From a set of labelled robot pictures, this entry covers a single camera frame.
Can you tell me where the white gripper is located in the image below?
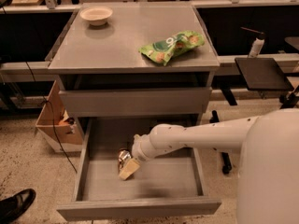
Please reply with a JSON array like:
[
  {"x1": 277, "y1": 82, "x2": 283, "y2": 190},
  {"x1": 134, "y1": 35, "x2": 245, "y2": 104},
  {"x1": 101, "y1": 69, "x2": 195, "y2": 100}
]
[{"x1": 119, "y1": 134, "x2": 156, "y2": 180}]

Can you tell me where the open grey middle drawer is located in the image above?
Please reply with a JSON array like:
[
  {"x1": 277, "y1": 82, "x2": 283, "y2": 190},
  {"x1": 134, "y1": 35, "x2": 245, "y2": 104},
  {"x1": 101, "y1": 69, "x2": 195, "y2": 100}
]
[{"x1": 57, "y1": 119, "x2": 221, "y2": 221}]

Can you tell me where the black leather shoe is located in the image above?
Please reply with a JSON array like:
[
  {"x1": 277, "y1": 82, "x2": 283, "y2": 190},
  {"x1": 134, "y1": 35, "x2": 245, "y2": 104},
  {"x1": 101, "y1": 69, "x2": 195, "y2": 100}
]
[{"x1": 0, "y1": 189, "x2": 36, "y2": 224}]

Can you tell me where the grey drawer cabinet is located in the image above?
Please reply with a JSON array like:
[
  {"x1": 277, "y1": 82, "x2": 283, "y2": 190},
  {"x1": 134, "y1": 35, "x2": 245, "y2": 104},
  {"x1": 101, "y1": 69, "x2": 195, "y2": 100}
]
[{"x1": 49, "y1": 2, "x2": 220, "y2": 123}]

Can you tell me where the white paper bowl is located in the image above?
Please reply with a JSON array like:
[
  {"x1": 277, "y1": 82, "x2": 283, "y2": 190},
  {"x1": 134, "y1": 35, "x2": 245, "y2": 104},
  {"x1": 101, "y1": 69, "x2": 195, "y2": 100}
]
[{"x1": 80, "y1": 7, "x2": 113, "y2": 26}]

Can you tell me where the white squeeze bottle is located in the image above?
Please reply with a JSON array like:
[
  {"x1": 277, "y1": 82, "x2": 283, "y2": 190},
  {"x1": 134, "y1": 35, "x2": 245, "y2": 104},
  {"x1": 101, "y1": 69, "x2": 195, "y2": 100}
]
[{"x1": 249, "y1": 33, "x2": 265, "y2": 58}]

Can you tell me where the black cable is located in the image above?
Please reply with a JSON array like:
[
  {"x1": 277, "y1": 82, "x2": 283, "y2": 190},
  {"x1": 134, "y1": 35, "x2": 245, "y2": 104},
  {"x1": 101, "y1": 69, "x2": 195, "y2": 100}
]
[{"x1": 25, "y1": 61, "x2": 78, "y2": 175}]

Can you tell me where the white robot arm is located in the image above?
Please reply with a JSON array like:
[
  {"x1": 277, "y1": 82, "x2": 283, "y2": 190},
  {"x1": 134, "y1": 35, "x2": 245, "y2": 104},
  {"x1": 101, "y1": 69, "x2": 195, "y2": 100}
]
[{"x1": 119, "y1": 108, "x2": 299, "y2": 224}]

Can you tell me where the closed grey top drawer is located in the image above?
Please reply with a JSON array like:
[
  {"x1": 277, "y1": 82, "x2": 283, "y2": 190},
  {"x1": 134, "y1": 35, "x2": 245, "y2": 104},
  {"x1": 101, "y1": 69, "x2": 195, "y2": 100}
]
[{"x1": 59, "y1": 88, "x2": 211, "y2": 117}]

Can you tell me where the green chip bag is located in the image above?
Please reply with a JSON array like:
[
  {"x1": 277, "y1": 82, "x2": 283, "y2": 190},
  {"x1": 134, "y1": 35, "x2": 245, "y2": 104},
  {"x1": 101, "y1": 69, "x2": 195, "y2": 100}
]
[{"x1": 138, "y1": 30, "x2": 205, "y2": 66}]

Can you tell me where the cardboard box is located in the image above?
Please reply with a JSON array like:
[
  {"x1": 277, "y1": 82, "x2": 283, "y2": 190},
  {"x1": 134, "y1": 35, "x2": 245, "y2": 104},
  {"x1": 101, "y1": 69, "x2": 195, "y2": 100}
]
[{"x1": 36, "y1": 82, "x2": 83, "y2": 152}]

